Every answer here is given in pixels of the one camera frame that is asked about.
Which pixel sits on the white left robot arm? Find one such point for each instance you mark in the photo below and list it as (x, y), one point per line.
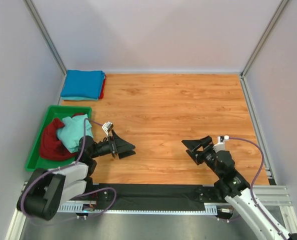
(48, 189)

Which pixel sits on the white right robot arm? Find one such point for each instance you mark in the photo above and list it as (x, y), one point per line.
(234, 188)

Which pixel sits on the left aluminium frame post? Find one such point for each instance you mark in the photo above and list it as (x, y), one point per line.
(45, 34)

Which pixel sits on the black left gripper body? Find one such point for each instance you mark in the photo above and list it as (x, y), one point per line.
(112, 146)

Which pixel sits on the green plastic bin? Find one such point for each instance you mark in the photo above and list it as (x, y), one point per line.
(53, 112)

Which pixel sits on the grey slotted cable duct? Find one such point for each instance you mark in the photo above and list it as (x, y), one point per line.
(82, 208)

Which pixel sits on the folded red t shirt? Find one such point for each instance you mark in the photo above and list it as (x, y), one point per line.
(102, 88)

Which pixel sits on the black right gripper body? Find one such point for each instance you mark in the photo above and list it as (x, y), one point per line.
(206, 153)

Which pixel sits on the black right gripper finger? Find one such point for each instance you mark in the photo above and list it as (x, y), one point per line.
(194, 145)
(195, 156)

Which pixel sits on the mint green t shirt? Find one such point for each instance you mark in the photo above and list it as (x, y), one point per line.
(73, 130)

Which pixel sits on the aluminium frame post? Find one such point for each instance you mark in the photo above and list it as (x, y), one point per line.
(264, 37)
(45, 34)

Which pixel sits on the dark red t shirt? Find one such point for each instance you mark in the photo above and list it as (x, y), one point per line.
(51, 147)

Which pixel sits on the folded light blue t shirt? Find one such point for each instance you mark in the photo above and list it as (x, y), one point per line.
(78, 98)

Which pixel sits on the right aluminium frame post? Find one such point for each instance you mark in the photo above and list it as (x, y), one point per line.
(264, 37)

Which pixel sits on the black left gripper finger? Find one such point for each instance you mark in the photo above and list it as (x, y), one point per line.
(126, 154)
(121, 145)

